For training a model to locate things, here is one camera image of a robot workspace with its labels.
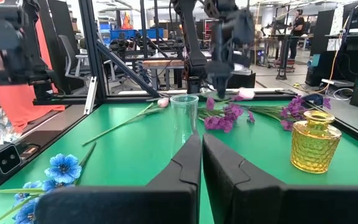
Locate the black box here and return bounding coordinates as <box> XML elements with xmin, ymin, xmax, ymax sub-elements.
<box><xmin>227</xmin><ymin>72</ymin><xmax>257</xmax><ymax>90</ymax></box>

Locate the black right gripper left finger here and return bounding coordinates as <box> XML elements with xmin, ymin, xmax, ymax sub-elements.
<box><xmin>34</xmin><ymin>133</ymin><xmax>203</xmax><ymax>224</ymax></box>

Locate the grey office chair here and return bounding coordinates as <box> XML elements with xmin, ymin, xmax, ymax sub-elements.
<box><xmin>57</xmin><ymin>34</ymin><xmax>91</xmax><ymax>80</ymax></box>

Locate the pink artificial tulip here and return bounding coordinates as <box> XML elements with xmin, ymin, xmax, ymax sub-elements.
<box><xmin>81</xmin><ymin>97</ymin><xmax>170</xmax><ymax>147</ymax></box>
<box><xmin>231</xmin><ymin>88</ymin><xmax>256</xmax><ymax>102</ymax></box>

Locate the purple artificial flower bunch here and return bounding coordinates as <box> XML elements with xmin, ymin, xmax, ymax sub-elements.
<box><xmin>247</xmin><ymin>95</ymin><xmax>332</xmax><ymax>131</ymax></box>
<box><xmin>197</xmin><ymin>96</ymin><xmax>256</xmax><ymax>134</ymax></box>

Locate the black depth camera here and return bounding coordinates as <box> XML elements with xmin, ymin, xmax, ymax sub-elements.
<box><xmin>0</xmin><ymin>142</ymin><xmax>22</xmax><ymax>178</ymax></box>

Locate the clear glass vase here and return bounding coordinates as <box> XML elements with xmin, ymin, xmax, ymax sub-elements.
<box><xmin>169</xmin><ymin>94</ymin><xmax>200</xmax><ymax>156</ymax></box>

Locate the yellow textured glass vase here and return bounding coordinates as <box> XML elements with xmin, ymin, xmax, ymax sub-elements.
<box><xmin>290</xmin><ymin>110</ymin><xmax>343</xmax><ymax>174</ymax></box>

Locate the black teleoperation handle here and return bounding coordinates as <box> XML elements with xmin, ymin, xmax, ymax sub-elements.
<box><xmin>0</xmin><ymin>0</ymin><xmax>55</xmax><ymax>86</ymax></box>

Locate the blue plastic bin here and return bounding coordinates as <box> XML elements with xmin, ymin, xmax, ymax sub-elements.
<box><xmin>138</xmin><ymin>27</ymin><xmax>165</xmax><ymax>40</ymax></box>
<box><xmin>109</xmin><ymin>29</ymin><xmax>138</xmax><ymax>40</ymax></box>

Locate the wooden top workbench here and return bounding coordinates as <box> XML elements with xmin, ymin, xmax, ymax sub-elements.
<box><xmin>142</xmin><ymin>58</ymin><xmax>186</xmax><ymax>91</ymax></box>

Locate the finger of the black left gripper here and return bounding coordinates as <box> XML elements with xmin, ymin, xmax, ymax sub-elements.
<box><xmin>208</xmin><ymin>73</ymin><xmax>222</xmax><ymax>98</ymax></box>
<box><xmin>219</xmin><ymin>73</ymin><xmax>233</xmax><ymax>98</ymax></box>

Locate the silver metal bracket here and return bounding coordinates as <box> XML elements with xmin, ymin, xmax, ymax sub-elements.
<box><xmin>83</xmin><ymin>76</ymin><xmax>98</xmax><ymax>115</ymax></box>

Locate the red storage shelf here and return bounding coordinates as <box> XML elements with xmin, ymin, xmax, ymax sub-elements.
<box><xmin>203</xmin><ymin>18</ymin><xmax>220</xmax><ymax>41</ymax></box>

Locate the person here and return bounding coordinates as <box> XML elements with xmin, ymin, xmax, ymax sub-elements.
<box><xmin>0</xmin><ymin>0</ymin><xmax>65</xmax><ymax>147</ymax></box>
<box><xmin>287</xmin><ymin>8</ymin><xmax>306</xmax><ymax>60</ymax></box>

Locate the green table mat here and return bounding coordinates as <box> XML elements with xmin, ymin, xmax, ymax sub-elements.
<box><xmin>0</xmin><ymin>99</ymin><xmax>358</xmax><ymax>224</ymax></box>

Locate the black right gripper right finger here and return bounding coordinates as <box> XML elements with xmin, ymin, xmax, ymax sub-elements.
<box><xmin>202</xmin><ymin>133</ymin><xmax>358</xmax><ymax>224</ymax></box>

